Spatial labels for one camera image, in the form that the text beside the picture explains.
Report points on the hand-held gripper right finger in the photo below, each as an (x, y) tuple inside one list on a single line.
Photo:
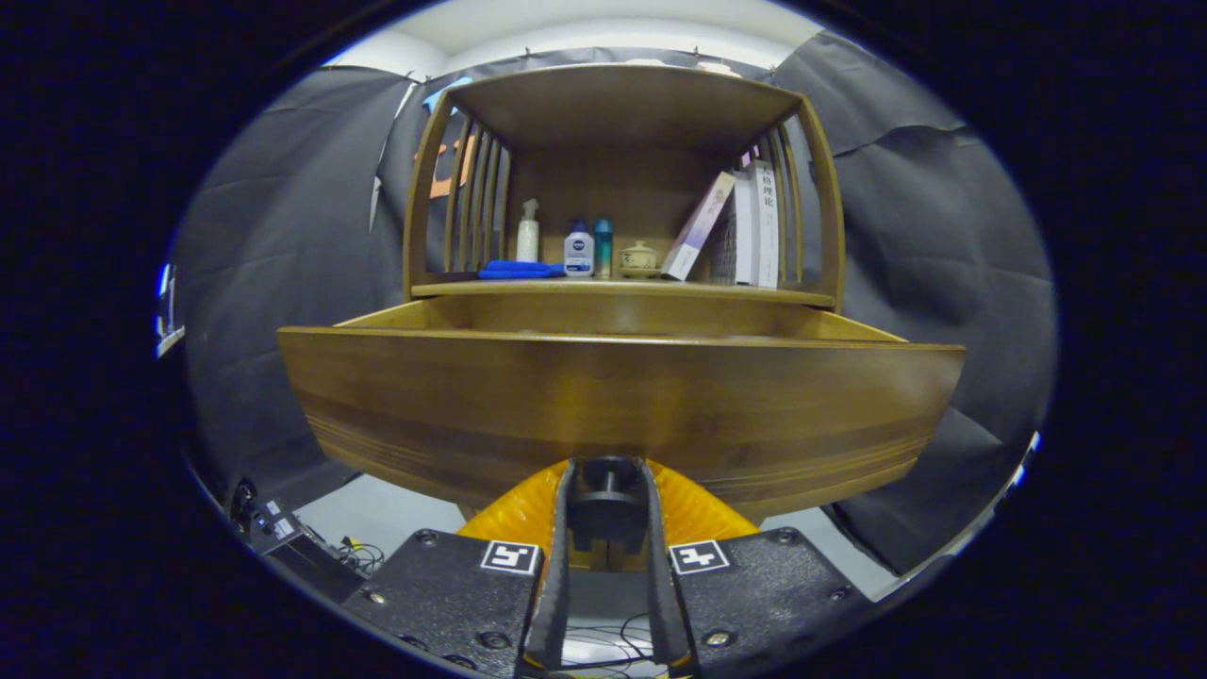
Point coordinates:
[(764, 594)]

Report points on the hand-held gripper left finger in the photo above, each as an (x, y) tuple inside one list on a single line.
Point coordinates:
[(443, 594)]

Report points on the wooden drawer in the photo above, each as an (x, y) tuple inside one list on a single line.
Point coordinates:
[(613, 396)]

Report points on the wooden countertop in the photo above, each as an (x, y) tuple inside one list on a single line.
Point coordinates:
[(622, 288)]

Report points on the wooden cabinet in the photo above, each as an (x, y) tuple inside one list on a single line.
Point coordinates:
[(622, 104)]

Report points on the black electronic box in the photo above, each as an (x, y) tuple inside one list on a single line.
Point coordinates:
[(292, 552)]

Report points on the blue folded cloth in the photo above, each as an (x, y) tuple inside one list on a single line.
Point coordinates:
[(519, 271)]

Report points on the dark patterned book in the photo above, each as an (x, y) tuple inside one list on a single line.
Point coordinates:
[(724, 245)]

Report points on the beige lidded teacup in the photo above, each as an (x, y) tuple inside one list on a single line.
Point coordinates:
[(639, 259)]

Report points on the white book black spine text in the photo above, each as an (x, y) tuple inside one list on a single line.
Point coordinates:
[(768, 236)]

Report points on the plain white book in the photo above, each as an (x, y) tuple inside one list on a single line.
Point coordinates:
[(746, 236)]

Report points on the white pump bottle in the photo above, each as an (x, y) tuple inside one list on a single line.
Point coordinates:
[(527, 243)]

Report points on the white lotion bottle blue cap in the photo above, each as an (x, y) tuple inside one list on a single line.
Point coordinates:
[(578, 255)]

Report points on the purple and white book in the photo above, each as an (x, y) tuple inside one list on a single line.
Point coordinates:
[(698, 226)]

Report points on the teal cylindrical bottle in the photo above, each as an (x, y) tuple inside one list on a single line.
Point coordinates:
[(603, 250)]

